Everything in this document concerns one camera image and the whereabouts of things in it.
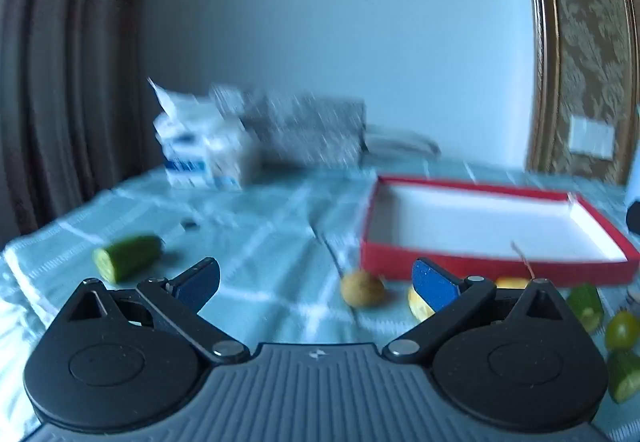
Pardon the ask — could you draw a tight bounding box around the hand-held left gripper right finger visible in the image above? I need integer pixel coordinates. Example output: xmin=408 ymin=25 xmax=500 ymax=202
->
xmin=382 ymin=258 xmax=571 ymax=364

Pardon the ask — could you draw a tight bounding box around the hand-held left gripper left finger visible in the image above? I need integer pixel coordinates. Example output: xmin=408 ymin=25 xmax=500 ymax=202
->
xmin=64 ymin=257 xmax=251 ymax=364

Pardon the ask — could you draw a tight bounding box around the green cucumber piece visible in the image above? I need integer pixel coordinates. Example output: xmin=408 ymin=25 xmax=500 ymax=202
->
xmin=92 ymin=234 xmax=165 ymax=284
xmin=606 ymin=349 xmax=640 ymax=404
xmin=565 ymin=284 xmax=605 ymax=334

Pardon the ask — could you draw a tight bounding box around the red cardboard box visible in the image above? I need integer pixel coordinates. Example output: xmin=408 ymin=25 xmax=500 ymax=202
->
xmin=360 ymin=176 xmax=640 ymax=284

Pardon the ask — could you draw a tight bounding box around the green tomato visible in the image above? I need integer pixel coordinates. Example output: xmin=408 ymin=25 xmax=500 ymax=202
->
xmin=605 ymin=311 xmax=640 ymax=352

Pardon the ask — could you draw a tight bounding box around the teal checked tablecloth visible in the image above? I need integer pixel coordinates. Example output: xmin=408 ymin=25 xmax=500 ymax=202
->
xmin=0 ymin=157 xmax=640 ymax=442

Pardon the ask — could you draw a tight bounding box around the white tissue pack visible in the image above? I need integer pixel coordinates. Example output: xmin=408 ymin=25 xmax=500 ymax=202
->
xmin=147 ymin=77 xmax=261 ymax=190

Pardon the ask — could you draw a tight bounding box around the grey patterned bag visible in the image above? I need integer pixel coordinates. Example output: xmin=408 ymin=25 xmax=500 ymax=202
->
xmin=210 ymin=84 xmax=441 ymax=168

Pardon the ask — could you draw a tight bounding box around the light blue electric kettle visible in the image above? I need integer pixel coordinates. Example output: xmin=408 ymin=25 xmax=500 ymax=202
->
xmin=624 ymin=167 xmax=640 ymax=205

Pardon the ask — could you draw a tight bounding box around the brown curtain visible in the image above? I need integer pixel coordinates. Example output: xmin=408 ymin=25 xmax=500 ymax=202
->
xmin=0 ymin=0 xmax=156 ymax=243

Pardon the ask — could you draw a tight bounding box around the white wall switch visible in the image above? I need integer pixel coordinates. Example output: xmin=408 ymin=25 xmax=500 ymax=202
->
xmin=567 ymin=116 xmax=616 ymax=160

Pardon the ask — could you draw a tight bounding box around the gold wall moulding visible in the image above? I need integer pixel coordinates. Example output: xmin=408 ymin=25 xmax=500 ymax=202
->
xmin=517 ymin=0 xmax=563 ymax=173

